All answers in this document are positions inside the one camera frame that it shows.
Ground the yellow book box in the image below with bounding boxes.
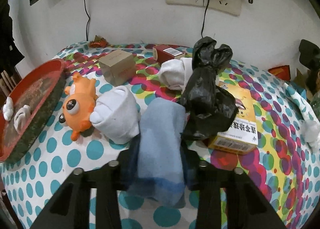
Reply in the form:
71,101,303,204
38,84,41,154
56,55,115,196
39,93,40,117
208,82,258,154

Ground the orange toy animal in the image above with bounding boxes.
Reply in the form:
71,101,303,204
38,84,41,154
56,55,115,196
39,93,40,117
59,72,98,141

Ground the light blue sock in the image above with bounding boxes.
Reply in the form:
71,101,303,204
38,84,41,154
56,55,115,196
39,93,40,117
127,98,185,208

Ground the white sock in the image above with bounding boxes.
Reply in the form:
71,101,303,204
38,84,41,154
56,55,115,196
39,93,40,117
89,86,139,144
158,57,193,92

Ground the tan cardboard box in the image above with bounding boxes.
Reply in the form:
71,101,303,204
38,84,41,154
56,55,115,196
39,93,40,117
98,50,136,86

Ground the white crumpled tissue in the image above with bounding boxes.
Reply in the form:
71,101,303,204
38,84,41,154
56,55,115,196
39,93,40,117
299,120,319,153

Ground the red round tray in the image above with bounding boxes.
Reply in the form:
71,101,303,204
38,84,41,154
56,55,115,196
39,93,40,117
1,59,66,163

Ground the colourful dotted tablecloth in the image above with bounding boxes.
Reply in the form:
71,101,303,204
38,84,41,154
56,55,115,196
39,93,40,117
1,42,319,228

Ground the red packet at right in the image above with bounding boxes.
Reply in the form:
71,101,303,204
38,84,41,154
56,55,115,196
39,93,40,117
268,65,291,81

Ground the red candy wrapper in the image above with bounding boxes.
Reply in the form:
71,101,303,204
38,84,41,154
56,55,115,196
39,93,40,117
89,35,108,48

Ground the dark red barcode box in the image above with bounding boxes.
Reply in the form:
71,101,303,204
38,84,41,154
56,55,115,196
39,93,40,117
152,44,186,64

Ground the thin black wall cable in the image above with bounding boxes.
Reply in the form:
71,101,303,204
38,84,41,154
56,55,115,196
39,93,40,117
81,0,91,42

